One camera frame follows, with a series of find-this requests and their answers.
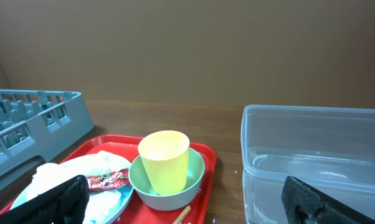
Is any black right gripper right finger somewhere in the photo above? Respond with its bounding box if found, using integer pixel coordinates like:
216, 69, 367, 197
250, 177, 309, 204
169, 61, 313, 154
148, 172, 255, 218
282, 176, 375, 224

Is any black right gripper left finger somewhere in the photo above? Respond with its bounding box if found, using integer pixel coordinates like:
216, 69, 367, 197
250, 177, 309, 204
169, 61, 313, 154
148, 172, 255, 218
0, 175, 90, 224

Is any white napkin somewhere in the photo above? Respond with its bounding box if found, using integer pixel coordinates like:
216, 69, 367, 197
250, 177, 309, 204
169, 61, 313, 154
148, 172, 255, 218
26, 150, 131, 224

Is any red snack wrapper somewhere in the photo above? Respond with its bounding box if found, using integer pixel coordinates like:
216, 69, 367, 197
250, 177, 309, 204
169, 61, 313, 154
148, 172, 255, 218
86, 168, 130, 192

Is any light blue plate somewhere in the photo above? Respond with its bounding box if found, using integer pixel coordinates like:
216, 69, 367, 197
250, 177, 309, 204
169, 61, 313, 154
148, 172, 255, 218
9, 153, 135, 224

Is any yellow plastic cup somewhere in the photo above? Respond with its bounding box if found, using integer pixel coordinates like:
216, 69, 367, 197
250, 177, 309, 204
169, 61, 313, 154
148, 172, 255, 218
138, 130, 190, 195

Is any grey dishwasher rack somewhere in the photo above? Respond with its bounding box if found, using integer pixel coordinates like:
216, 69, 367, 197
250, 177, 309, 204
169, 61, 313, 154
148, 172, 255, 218
0, 89, 94, 191

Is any clear plastic bin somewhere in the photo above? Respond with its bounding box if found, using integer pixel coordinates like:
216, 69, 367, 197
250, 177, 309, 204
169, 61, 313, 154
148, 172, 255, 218
240, 105, 375, 223

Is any green bowl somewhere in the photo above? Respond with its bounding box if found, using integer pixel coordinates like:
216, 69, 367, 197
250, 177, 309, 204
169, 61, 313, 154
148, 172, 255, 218
129, 148, 206, 211

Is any wooden chopstick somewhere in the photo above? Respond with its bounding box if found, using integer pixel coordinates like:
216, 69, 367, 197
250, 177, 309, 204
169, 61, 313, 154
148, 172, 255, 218
173, 205, 191, 224

